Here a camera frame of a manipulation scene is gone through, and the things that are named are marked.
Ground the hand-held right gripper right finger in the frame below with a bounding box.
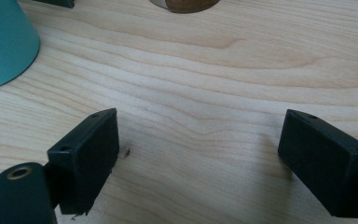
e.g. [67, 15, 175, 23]
[277, 108, 358, 218]

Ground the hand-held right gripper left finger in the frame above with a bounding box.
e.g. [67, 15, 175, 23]
[45, 107, 120, 217]

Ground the teal cup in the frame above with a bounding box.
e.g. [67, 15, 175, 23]
[0, 0, 41, 92]

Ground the dark metal cup rack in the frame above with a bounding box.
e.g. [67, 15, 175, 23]
[32, 0, 76, 9]

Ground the small metal cup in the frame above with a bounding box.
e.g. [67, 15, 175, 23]
[148, 0, 222, 14]

